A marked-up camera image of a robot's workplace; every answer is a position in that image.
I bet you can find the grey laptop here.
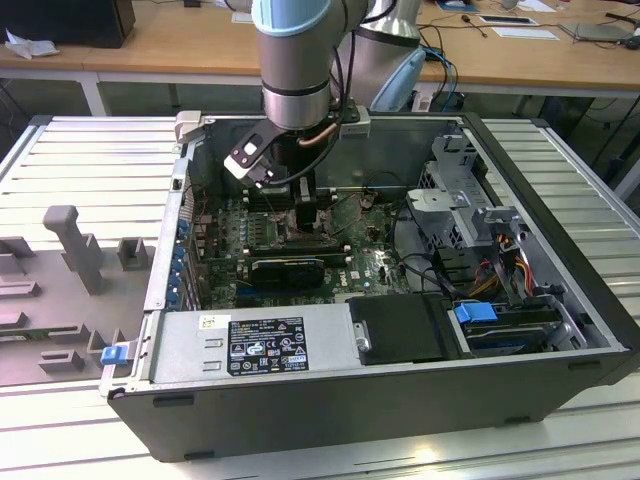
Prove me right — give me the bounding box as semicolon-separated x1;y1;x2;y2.
558;20;630;45

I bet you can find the white paper sheet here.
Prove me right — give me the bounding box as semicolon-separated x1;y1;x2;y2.
491;24;560;42

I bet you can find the grey plastic case latch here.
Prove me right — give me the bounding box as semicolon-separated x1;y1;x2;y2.
174;110;206;146

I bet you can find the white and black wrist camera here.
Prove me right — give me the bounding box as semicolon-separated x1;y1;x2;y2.
222;119;279;190

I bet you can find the wooden desk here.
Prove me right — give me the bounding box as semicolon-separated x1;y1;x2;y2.
0;0;640;119

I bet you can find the black graphics card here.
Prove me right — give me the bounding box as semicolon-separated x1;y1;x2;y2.
249;257;324;291

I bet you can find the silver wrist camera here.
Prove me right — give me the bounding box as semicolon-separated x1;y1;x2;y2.
339;107;373;140

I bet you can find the orange power wire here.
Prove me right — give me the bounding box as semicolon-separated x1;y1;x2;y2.
472;264;506;297

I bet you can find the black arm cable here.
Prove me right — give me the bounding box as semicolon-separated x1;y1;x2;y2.
327;27;364;114

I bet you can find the black plastic shroud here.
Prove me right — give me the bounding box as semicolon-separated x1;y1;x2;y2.
347;293;459;366

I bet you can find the silver power supply unit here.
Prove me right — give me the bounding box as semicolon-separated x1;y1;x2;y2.
144;305;359;384

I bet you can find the hard disk in blue carrier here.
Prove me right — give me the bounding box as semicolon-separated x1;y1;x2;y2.
452;299;569;359

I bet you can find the blue booklet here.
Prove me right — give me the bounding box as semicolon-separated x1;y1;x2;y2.
433;0;480;14

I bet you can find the thin red black wire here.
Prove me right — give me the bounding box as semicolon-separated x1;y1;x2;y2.
191;184;217;226

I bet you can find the grey parts rack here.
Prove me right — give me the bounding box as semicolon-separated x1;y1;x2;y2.
0;203;161;389

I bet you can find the CPU socket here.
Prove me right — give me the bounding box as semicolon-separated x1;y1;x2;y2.
269;207;335;245

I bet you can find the silver metal drive cage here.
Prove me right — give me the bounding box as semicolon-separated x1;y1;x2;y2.
403;132;534;266

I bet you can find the crumpled white cloth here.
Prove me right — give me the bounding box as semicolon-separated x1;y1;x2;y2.
4;28;61;60

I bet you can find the white tablet with dark screen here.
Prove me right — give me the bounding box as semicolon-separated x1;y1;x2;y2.
478;13;537;26

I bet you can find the black box on desk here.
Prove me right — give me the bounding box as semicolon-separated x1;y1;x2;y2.
0;0;136;50

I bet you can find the green motherboard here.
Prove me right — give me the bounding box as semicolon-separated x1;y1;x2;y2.
192;191;441;311

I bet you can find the yellow power wire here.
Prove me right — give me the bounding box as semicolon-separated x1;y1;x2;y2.
509;252;532;296

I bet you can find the copper braided cable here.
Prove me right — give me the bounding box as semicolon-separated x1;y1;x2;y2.
296;121;344;150

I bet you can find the black and grey PC case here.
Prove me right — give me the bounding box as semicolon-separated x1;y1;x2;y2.
99;110;640;464

